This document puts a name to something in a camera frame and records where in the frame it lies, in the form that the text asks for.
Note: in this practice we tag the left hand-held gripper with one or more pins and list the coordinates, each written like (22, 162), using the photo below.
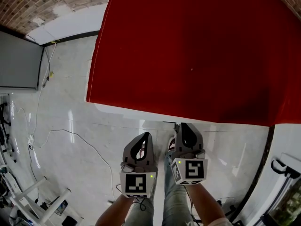
(137, 182)

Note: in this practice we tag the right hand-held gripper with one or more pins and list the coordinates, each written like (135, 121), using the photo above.
(194, 168)

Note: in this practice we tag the person's left forearm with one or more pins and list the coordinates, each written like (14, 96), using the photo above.
(115, 211)

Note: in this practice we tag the person's right forearm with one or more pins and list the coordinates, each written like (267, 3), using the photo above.
(207, 201)

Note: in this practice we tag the white table with red top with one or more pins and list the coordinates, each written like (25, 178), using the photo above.
(122, 109)

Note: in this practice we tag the white and maroon sneaker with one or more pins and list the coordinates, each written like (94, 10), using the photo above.
(142, 152)
(172, 145)

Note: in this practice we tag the person's right leg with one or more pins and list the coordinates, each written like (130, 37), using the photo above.
(176, 196)

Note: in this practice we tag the person's leg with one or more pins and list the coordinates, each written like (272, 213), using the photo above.
(176, 196)
(141, 216)

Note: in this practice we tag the person's left leg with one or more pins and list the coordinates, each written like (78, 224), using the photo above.
(141, 216)

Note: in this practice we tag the person's light shirt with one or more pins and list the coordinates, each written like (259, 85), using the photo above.
(219, 222)

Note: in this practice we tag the black box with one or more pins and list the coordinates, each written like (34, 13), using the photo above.
(70, 220)

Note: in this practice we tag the white power strip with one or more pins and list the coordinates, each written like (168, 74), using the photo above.
(31, 141)

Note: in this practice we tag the black framed window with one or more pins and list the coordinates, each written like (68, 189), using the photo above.
(287, 206)

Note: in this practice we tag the yellow tape piece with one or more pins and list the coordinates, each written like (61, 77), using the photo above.
(55, 41)
(51, 74)

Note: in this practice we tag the black office chair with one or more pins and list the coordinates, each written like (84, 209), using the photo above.
(4, 123)

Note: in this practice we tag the white metal frame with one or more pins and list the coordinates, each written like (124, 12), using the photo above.
(30, 196)

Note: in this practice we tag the white wall socket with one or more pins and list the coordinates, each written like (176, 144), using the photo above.
(38, 21)

